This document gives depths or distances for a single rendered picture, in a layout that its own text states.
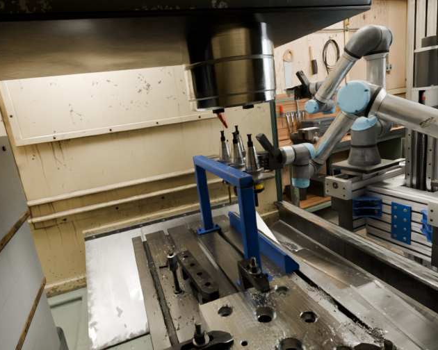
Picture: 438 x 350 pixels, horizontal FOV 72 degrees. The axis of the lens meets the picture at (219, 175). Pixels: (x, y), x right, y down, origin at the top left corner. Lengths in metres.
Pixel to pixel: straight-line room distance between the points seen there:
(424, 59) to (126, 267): 1.52
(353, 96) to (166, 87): 0.85
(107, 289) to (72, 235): 0.36
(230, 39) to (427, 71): 1.13
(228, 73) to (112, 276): 1.15
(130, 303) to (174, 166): 0.67
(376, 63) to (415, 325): 1.15
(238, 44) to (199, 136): 1.13
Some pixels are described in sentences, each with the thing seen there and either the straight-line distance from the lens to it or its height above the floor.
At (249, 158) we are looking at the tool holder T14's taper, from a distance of 0.85.
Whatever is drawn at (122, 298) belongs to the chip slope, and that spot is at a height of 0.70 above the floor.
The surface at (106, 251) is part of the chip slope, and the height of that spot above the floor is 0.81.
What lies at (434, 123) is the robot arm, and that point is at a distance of 1.20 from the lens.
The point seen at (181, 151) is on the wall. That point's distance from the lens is 1.57.
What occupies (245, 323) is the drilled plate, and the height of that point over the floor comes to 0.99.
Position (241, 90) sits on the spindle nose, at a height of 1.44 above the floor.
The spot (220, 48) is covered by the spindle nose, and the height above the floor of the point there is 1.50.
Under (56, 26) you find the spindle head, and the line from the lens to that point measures 0.44.
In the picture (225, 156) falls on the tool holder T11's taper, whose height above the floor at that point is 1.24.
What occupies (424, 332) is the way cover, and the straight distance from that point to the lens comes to 1.12.
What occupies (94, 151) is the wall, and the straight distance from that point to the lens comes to 1.53.
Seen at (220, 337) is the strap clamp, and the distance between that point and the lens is 0.63.
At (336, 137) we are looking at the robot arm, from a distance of 1.40.
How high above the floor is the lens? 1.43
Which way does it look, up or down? 14 degrees down
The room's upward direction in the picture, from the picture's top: 7 degrees counter-clockwise
